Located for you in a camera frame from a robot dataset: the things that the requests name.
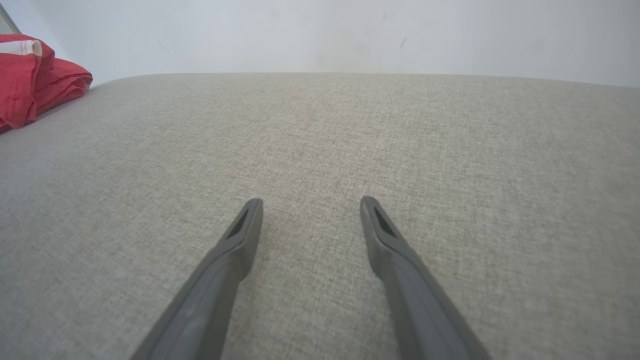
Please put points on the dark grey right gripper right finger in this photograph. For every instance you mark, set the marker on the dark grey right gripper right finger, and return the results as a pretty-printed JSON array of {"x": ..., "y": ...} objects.
[{"x": 420, "y": 310}]

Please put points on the grey metal frame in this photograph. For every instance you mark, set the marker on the grey metal frame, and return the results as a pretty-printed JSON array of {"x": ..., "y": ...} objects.
[{"x": 6, "y": 22}]

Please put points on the grey fabric sofa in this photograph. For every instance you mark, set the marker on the grey fabric sofa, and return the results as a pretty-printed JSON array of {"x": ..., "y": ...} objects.
[{"x": 320, "y": 140}]

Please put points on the red Bulls jersey white sleeves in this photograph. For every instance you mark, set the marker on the red Bulls jersey white sleeves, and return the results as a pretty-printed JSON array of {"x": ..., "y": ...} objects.
[{"x": 25, "y": 85}]

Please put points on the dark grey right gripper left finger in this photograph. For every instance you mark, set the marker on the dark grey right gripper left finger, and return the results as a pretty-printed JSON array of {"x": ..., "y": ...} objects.
[{"x": 210, "y": 300}]

